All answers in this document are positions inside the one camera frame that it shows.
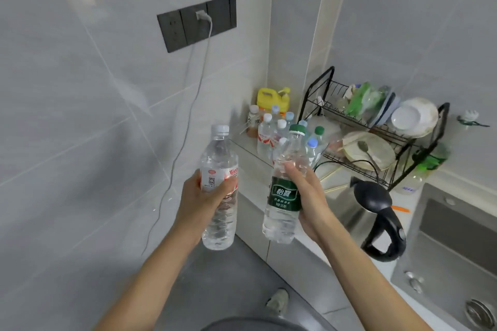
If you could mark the dark grey wall socket panel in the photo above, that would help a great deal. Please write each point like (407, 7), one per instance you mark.
(186, 26)

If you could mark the person's left thumb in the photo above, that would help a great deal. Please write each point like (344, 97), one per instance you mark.
(222, 190)

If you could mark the wooden chopsticks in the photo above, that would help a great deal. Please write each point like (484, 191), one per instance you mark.
(332, 181)

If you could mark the person's light shoe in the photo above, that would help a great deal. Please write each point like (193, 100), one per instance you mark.
(278, 302)

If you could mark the green dish soap bottle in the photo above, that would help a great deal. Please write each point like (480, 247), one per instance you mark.
(425, 166)

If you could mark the white charger plug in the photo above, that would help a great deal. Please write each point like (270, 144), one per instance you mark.
(202, 15)

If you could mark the person's right hand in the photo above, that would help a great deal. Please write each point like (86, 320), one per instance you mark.
(315, 206)

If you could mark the stainless steel sink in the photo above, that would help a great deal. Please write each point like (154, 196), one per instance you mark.
(450, 249)

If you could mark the person's right forearm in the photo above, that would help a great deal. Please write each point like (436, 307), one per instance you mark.
(361, 280)

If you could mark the person's left hand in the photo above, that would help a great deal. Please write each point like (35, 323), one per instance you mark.
(194, 206)

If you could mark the yellow plastic jug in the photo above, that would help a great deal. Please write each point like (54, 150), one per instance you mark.
(271, 100)

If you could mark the stack of white bowls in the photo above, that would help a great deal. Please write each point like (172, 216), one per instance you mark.
(413, 117)

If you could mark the red label water bottle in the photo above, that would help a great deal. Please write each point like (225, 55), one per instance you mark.
(218, 156)

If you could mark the brown drink bottle white cap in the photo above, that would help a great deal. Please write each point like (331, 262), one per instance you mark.
(253, 121)

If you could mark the metal spoon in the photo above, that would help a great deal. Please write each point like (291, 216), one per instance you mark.
(365, 148)

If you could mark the person's left forearm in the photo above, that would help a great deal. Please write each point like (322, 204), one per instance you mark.
(155, 280)

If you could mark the metal sink knob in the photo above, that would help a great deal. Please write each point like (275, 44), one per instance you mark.
(414, 281)

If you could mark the cluster of clear water bottles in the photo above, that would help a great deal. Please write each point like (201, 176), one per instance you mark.
(271, 133)

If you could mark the metal sink drain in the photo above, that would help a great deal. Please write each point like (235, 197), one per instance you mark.
(480, 313)

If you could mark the green label water bottle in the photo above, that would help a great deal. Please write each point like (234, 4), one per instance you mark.
(283, 218)

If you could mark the white wall hook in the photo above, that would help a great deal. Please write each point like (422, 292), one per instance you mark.
(470, 117)

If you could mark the blue rimmed plates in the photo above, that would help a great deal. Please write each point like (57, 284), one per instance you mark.
(386, 107)

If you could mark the orange small stick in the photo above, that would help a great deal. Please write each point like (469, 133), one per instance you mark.
(400, 209)

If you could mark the large cream plate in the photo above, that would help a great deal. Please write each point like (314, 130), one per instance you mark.
(378, 152)

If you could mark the person's grey trousers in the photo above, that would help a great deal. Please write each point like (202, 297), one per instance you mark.
(252, 325)

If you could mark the green plastic bag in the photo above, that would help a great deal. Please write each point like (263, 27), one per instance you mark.
(361, 100)

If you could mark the person's right thumb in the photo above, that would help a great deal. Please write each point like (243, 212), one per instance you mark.
(296, 171)

